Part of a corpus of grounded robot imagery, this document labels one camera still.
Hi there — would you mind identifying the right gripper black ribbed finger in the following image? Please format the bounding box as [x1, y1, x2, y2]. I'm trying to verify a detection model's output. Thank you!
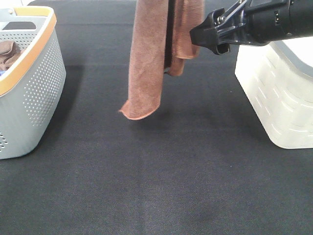
[190, 8, 230, 55]

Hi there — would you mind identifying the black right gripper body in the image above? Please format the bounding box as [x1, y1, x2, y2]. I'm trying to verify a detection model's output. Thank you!
[215, 0, 290, 46]

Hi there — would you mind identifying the light brown microfibre towel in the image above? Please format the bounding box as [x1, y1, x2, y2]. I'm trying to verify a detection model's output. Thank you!
[120, 0, 204, 120]

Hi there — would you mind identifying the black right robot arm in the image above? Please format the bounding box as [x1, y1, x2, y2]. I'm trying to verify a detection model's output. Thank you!
[215, 0, 313, 46]

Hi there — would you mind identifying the dark brown towel in basket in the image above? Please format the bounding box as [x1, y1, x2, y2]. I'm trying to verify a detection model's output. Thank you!
[0, 41, 22, 71]

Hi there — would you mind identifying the white plastic basket grey rim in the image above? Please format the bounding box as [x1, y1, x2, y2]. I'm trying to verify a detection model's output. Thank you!
[235, 37, 313, 149]

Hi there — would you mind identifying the grey perforated basket orange rim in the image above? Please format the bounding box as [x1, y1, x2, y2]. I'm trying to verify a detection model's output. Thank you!
[0, 6, 66, 159]

